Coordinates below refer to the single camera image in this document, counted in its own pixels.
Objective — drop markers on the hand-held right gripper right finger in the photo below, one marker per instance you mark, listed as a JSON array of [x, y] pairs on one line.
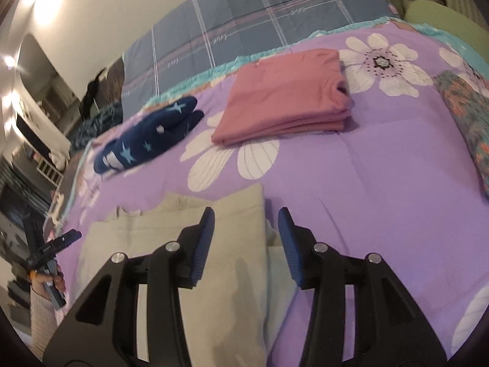
[[288, 248]]

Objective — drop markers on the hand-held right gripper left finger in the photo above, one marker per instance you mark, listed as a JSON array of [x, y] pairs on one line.
[[202, 244]]

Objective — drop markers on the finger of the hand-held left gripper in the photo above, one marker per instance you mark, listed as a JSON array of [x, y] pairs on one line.
[[61, 242], [31, 241]]

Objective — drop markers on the beige long-sleeve shirt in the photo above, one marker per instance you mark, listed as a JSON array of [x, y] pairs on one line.
[[229, 313]]

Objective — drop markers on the person's left forearm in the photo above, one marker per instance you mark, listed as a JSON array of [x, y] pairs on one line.
[[42, 325]]

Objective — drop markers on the person's left hand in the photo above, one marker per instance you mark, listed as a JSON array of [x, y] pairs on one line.
[[41, 281]]

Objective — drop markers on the white shelf rack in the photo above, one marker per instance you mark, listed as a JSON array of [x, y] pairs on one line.
[[47, 171]]

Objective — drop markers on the purple floral quilt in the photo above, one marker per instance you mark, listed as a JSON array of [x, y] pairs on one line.
[[363, 168]]

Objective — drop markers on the navy star print garment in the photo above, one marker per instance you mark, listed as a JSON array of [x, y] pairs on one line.
[[152, 130]]

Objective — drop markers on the dark teal blanket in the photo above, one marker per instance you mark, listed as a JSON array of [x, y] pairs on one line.
[[103, 122]]

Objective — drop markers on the pink folded garment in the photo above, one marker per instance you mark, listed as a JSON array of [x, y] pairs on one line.
[[282, 95]]

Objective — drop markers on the black garment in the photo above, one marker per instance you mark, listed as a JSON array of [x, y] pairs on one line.
[[91, 91]]

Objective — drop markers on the floral patterned folded cloth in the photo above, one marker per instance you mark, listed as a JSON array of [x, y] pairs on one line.
[[470, 122]]

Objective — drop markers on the blue grey plaid pillow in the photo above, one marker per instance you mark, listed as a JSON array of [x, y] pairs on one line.
[[229, 19]]

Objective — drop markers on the green pillow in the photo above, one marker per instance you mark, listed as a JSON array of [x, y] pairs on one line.
[[439, 17]]

